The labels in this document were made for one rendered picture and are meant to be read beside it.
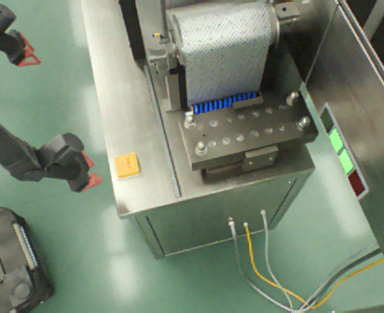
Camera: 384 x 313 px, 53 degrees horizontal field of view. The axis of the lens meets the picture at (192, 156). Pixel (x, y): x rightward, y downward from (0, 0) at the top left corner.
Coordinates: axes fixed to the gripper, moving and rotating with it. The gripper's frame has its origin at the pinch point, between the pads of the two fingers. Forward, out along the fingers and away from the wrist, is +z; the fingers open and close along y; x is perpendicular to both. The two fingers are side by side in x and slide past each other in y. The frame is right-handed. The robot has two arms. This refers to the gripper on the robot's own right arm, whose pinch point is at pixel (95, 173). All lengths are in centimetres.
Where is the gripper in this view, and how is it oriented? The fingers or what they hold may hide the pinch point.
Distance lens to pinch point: 113.6
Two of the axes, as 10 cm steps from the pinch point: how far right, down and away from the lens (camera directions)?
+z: 4.5, 1.4, 8.8
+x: -7.4, 6.2, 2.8
